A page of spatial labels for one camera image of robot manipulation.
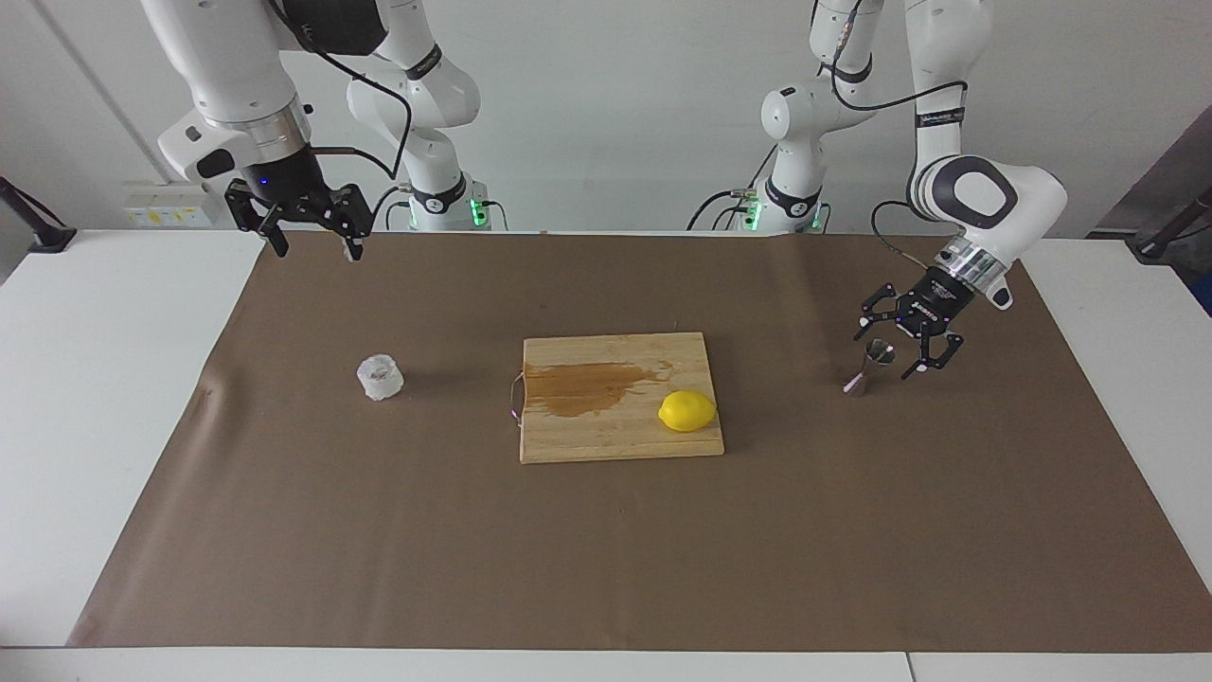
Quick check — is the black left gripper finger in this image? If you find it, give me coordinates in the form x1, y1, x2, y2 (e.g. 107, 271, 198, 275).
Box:
853, 282, 903, 341
901, 331, 966, 381

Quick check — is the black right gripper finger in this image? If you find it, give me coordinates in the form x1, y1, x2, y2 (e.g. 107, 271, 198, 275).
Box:
224, 181, 291, 260
316, 182, 373, 263

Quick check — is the steel double jigger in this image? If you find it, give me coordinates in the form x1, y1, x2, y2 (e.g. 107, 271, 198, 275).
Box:
843, 338, 898, 397

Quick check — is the clear plastic cup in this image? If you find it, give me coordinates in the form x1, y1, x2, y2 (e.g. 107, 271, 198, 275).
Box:
356, 353, 405, 403

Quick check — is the black clamp stand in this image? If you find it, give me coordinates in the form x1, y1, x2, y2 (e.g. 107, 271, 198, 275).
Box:
0, 175, 78, 253
1127, 185, 1212, 264

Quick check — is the yellow lemon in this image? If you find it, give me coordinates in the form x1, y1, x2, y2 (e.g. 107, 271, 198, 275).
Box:
658, 389, 718, 434

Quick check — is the wooden cutting board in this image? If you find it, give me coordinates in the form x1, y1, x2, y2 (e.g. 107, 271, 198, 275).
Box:
508, 332, 726, 465

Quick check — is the brown paper table mat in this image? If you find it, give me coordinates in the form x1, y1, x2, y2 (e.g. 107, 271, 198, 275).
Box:
66, 230, 1212, 655

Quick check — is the black right base cable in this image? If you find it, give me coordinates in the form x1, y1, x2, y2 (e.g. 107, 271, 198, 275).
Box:
367, 185, 414, 232

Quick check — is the black base cable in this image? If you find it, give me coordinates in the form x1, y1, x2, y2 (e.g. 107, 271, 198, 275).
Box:
367, 185, 414, 232
687, 142, 760, 232

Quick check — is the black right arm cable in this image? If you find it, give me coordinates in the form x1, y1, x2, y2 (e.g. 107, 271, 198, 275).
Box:
270, 0, 415, 181

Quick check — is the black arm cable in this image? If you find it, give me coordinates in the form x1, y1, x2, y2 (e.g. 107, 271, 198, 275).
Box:
270, 0, 415, 181
810, 0, 969, 268

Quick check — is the white wall outlet box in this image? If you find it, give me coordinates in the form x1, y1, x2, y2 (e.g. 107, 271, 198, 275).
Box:
123, 182, 230, 228

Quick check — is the black left base cable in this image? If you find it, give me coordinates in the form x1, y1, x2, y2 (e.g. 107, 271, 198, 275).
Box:
687, 142, 760, 232

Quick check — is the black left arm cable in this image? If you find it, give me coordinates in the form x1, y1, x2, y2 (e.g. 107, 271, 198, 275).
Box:
810, 0, 969, 268

